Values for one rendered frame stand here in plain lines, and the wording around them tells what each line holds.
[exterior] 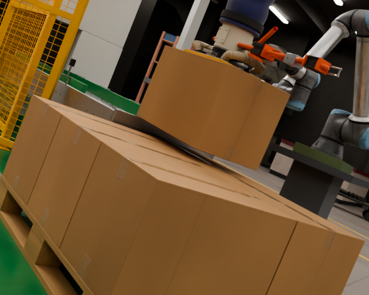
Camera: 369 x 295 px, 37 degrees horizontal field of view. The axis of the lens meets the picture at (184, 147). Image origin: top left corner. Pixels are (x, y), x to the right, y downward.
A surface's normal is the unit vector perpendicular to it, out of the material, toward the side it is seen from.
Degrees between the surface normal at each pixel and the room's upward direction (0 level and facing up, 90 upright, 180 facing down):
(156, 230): 90
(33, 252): 90
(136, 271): 90
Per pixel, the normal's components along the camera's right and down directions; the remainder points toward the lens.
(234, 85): 0.51, 0.29
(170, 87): -0.77, -0.27
